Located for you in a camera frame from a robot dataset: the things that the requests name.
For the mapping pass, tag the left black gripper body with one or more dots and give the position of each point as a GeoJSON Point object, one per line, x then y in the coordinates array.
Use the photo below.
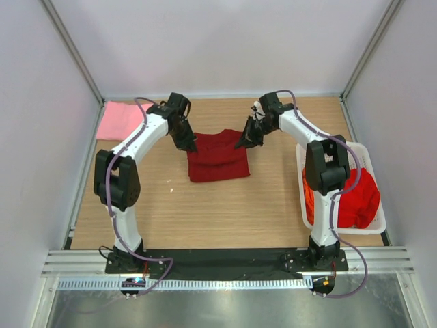
{"type": "Point", "coordinates": [183, 137]}

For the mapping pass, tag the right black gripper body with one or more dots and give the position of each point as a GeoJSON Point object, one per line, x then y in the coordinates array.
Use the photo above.
{"type": "Point", "coordinates": [256, 131]}

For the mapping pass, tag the dark red t-shirt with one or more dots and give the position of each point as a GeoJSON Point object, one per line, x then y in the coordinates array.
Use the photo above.
{"type": "Point", "coordinates": [216, 159]}

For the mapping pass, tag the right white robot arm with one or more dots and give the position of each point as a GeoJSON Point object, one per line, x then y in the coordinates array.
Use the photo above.
{"type": "Point", "coordinates": [326, 167]}

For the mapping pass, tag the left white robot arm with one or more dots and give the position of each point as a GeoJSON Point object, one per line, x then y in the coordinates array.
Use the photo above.
{"type": "Point", "coordinates": [116, 177]}

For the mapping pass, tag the folded pink t-shirt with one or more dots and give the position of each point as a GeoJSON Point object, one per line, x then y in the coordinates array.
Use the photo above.
{"type": "Point", "coordinates": [119, 121]}

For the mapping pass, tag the orange t-shirt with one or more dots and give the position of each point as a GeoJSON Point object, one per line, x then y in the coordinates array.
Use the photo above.
{"type": "Point", "coordinates": [309, 198]}

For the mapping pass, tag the bright red t-shirt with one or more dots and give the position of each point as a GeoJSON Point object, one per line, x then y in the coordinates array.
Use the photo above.
{"type": "Point", "coordinates": [358, 207]}

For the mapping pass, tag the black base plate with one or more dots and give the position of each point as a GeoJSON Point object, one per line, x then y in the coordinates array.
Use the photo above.
{"type": "Point", "coordinates": [232, 264]}

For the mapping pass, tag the white slotted cable duct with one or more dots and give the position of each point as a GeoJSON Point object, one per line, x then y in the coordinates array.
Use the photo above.
{"type": "Point", "coordinates": [135, 283]}

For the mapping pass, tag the aluminium frame rail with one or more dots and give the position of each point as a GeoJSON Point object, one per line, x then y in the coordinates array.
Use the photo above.
{"type": "Point", "coordinates": [73, 263]}

